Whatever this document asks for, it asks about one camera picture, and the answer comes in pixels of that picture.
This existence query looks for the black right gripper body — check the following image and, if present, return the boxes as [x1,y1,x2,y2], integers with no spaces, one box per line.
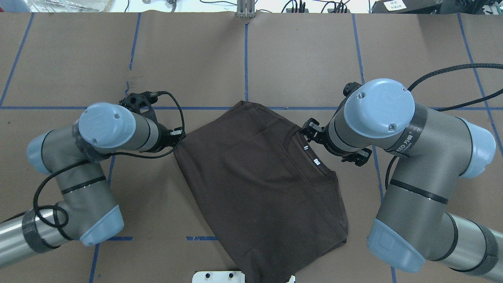
[301,118,372,167]

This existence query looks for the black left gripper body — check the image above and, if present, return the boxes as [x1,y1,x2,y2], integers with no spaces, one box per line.
[156,123,186,154]

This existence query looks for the dark brown t-shirt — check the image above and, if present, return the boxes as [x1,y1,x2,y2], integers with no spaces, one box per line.
[174,101,349,283]

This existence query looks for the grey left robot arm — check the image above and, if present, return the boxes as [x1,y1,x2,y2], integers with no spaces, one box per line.
[1,102,185,267]

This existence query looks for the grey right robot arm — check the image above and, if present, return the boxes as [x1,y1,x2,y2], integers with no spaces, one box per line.
[301,78,502,283]

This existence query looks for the dark box with label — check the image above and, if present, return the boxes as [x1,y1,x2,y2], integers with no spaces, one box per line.
[371,0,442,14]

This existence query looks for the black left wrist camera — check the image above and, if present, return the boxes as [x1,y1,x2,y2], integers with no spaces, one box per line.
[119,91,159,122]

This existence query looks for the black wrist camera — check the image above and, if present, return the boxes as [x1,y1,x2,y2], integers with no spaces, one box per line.
[119,91,159,122]
[343,82,362,97]

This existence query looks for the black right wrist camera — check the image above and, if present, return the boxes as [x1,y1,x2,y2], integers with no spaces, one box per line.
[343,82,362,97]

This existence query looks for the black background cables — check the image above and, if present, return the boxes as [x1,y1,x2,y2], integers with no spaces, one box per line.
[281,0,349,13]

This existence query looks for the aluminium camera post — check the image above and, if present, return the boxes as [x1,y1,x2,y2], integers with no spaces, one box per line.
[237,0,256,18]

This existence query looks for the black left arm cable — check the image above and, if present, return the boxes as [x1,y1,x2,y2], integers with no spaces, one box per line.
[33,91,186,241]

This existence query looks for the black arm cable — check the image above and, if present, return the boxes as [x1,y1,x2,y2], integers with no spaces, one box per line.
[384,63,503,189]
[33,91,186,241]

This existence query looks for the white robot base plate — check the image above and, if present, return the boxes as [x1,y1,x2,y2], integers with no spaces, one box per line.
[192,270,246,283]

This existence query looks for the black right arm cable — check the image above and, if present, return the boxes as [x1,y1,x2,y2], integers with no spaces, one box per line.
[384,63,503,189]

